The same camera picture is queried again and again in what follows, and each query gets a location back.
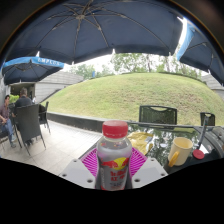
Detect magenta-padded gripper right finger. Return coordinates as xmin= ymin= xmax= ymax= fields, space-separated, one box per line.
xmin=128 ymin=147 xmax=169 ymax=190

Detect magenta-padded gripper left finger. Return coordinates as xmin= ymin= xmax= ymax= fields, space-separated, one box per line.
xmin=59 ymin=147 xmax=101 ymax=190

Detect clear red-capped drink bottle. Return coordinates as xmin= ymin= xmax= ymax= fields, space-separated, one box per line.
xmin=95 ymin=120 xmax=133 ymax=192

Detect yellow snack packet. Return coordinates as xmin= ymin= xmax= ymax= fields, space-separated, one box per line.
xmin=127 ymin=131 xmax=155 ymax=156

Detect flat round red coaster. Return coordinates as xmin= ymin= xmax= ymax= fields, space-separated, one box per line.
xmin=192 ymin=149 xmax=205 ymax=160

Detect dark wicker chair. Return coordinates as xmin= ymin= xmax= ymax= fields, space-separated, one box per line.
xmin=13 ymin=103 xmax=47 ymax=156
xmin=38 ymin=101 xmax=52 ymax=134
xmin=138 ymin=105 xmax=178 ymax=126
xmin=199 ymin=112 xmax=216 ymax=127

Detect person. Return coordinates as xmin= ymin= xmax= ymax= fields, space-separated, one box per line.
xmin=0 ymin=94 xmax=17 ymax=149
xmin=13 ymin=87 xmax=34 ymax=109

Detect grey-roofed building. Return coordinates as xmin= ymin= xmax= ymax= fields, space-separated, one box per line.
xmin=9 ymin=70 xmax=84 ymax=104
xmin=201 ymin=73 xmax=224 ymax=101

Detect navy umbrella with white lettering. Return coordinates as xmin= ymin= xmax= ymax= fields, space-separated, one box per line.
xmin=1 ymin=55 xmax=65 ymax=86

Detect navy umbrella with blue trim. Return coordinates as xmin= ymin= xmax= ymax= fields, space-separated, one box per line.
xmin=175 ymin=18 xmax=224 ymax=86

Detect large navy patio umbrella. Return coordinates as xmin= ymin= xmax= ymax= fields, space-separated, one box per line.
xmin=4 ymin=0 xmax=184 ymax=66

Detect cream cup with yellow handle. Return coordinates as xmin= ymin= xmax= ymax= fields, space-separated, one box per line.
xmin=167 ymin=136 xmax=194 ymax=168

